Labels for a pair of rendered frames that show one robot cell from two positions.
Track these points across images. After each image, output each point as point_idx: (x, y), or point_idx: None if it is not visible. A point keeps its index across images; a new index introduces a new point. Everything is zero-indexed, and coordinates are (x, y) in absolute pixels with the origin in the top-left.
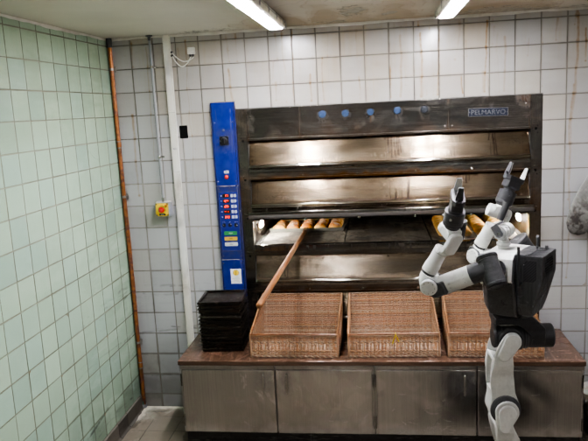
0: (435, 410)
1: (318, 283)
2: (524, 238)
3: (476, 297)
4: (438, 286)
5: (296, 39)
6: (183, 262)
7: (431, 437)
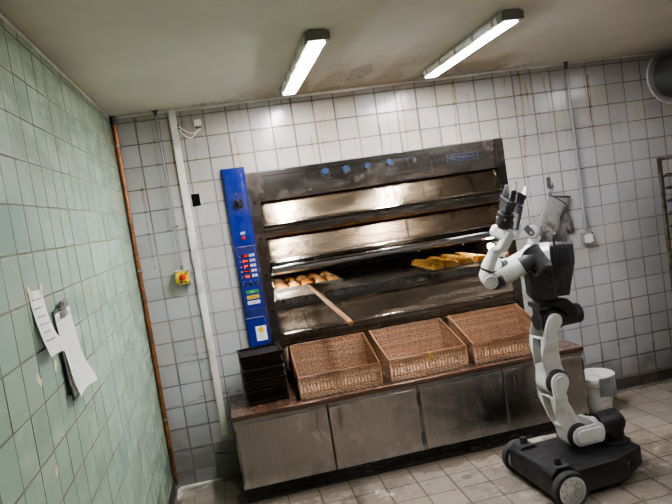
0: (472, 415)
1: (338, 327)
2: (541, 238)
3: (476, 316)
4: (499, 279)
5: (295, 107)
6: (206, 327)
7: (471, 441)
